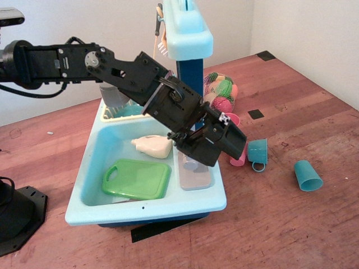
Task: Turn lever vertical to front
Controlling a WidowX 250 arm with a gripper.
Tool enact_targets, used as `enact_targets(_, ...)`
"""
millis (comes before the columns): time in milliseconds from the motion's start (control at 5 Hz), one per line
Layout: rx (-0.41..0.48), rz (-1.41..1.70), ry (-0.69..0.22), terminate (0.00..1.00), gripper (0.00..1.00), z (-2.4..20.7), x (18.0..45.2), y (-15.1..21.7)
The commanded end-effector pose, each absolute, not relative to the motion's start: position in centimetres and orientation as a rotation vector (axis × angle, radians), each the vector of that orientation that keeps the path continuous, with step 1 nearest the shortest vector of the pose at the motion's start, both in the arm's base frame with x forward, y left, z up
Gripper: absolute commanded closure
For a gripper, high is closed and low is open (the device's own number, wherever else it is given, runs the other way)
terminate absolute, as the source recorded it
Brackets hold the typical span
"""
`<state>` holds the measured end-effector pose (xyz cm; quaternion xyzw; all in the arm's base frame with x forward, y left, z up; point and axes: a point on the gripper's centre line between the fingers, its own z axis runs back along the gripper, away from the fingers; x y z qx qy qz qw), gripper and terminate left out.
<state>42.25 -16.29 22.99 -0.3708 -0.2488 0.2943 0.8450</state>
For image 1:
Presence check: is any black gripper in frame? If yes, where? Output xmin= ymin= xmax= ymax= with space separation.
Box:
xmin=141 ymin=76 xmax=247 ymax=166

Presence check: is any grey toy faucet lever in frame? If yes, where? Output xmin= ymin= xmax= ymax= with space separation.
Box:
xmin=182 ymin=155 xmax=208 ymax=173

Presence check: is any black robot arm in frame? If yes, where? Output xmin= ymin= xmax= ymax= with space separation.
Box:
xmin=1 ymin=38 xmax=246 ymax=166

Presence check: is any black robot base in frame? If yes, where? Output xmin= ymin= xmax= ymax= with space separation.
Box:
xmin=1 ymin=177 xmax=48 ymax=257

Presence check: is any pink plastic cup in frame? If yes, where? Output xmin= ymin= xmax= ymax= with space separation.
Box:
xmin=226 ymin=113 xmax=247 ymax=166

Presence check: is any teal toy mug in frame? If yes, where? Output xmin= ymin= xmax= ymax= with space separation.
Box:
xmin=247 ymin=138 xmax=268 ymax=173

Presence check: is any black tape square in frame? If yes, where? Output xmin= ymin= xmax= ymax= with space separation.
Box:
xmin=248 ymin=109 xmax=264 ymax=119

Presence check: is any light blue toy sink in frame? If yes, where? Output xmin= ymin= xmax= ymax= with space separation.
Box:
xmin=65 ymin=0 xmax=227 ymax=228

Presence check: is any net bag of toy fruit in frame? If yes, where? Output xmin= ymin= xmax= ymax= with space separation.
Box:
xmin=203 ymin=72 xmax=238 ymax=113

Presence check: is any cream toy soap bottle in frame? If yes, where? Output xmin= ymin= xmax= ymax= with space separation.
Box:
xmin=131 ymin=134 xmax=172 ymax=159

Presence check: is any green plastic cutting board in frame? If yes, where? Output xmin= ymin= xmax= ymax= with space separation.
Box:
xmin=102 ymin=159 xmax=172 ymax=200

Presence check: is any cream dish rack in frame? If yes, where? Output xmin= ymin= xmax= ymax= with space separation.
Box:
xmin=100 ymin=102 xmax=144 ymax=123

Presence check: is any teal plastic cup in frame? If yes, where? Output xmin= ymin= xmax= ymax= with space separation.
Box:
xmin=294 ymin=160 xmax=324 ymax=192

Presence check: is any black corner tape patch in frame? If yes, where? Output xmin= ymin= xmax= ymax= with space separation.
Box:
xmin=256 ymin=50 xmax=276 ymax=61

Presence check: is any hanging toy dish brush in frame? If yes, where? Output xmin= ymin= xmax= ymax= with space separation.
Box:
xmin=153 ymin=3 xmax=168 ymax=58

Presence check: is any grey toy cup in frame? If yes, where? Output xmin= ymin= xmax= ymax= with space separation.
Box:
xmin=100 ymin=85 xmax=130 ymax=108

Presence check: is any grey camera on mount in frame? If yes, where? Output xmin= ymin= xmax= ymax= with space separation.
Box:
xmin=0 ymin=7 xmax=25 ymax=27

